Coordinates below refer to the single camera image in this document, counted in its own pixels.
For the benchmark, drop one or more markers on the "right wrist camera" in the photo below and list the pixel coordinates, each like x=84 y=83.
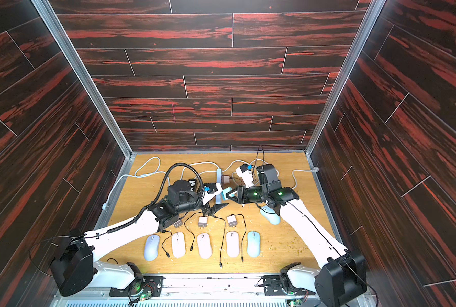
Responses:
x=245 y=173

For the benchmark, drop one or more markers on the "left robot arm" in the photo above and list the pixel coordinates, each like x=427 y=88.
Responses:
x=76 y=263

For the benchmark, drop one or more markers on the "pink mouse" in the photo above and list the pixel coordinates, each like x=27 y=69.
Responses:
x=178 y=245
x=204 y=245
x=233 y=246

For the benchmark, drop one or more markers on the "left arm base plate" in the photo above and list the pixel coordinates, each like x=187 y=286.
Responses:
x=143 y=287

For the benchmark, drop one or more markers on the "black power strip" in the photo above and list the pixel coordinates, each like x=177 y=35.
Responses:
x=193 y=184

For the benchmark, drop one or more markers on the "white mouse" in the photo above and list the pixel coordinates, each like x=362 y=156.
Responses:
x=151 y=249

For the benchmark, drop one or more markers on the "light blue mouse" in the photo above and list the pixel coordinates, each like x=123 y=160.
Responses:
x=253 y=244
x=270 y=215

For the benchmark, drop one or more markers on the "white power strip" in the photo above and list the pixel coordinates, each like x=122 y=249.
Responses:
x=218 y=181

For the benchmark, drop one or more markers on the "pink adapter far end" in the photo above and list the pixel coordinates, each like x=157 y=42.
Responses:
x=225 y=179

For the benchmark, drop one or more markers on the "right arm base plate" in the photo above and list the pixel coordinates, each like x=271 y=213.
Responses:
x=277 y=285

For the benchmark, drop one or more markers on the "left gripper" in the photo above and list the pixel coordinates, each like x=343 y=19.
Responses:
x=216 y=208

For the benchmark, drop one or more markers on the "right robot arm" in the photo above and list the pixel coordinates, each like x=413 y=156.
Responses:
x=341 y=275

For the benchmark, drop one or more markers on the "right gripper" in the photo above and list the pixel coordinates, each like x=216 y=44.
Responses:
x=241 y=195

